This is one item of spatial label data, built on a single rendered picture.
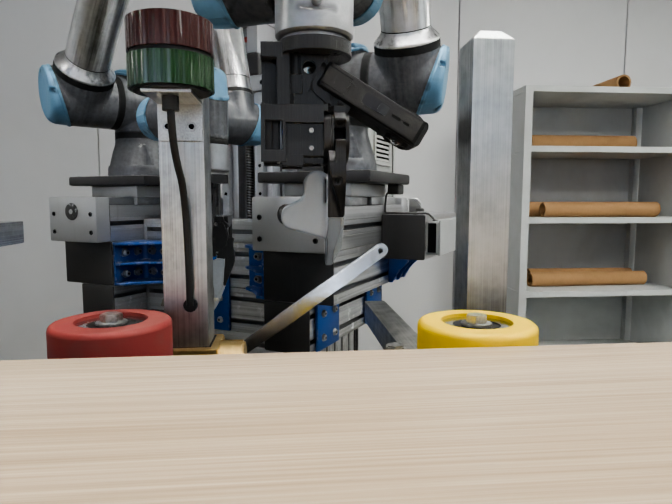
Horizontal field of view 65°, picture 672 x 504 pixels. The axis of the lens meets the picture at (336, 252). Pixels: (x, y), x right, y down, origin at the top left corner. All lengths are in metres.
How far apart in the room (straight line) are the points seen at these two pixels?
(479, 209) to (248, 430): 0.30
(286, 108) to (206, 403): 0.31
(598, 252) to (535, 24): 1.39
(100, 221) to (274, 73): 0.68
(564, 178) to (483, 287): 2.99
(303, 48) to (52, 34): 2.93
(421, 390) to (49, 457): 0.15
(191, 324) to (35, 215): 2.91
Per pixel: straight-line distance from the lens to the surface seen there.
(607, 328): 3.69
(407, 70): 0.96
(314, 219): 0.51
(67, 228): 1.20
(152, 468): 0.20
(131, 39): 0.41
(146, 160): 1.26
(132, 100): 1.27
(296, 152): 0.50
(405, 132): 0.52
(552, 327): 3.51
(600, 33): 3.67
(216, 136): 0.80
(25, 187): 3.36
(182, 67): 0.39
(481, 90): 0.47
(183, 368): 0.30
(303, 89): 0.52
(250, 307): 1.07
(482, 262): 0.46
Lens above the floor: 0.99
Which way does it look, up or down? 6 degrees down
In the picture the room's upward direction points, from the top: straight up
